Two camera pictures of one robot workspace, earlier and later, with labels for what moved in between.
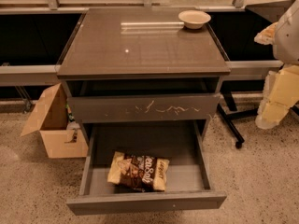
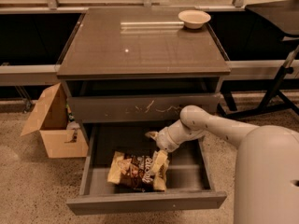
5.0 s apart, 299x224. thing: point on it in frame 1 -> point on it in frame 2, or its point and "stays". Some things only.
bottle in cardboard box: x=72 y=125 stays
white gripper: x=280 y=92 -> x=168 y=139
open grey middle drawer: x=181 y=142 stays
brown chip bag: x=138 y=173 stays
